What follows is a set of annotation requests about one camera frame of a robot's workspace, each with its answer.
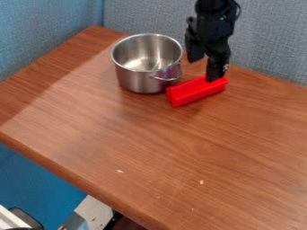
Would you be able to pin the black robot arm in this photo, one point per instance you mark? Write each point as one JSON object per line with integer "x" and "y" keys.
{"x": 216, "y": 7}

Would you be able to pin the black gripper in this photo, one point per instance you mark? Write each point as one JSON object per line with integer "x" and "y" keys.
{"x": 207, "y": 39}

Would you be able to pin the grey white box under table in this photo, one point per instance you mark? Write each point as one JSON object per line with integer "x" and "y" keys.
{"x": 89, "y": 216}

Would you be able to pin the metal pot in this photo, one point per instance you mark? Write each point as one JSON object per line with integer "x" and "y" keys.
{"x": 146, "y": 62}

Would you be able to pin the red plastic block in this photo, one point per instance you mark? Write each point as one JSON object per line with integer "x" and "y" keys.
{"x": 193, "y": 90}

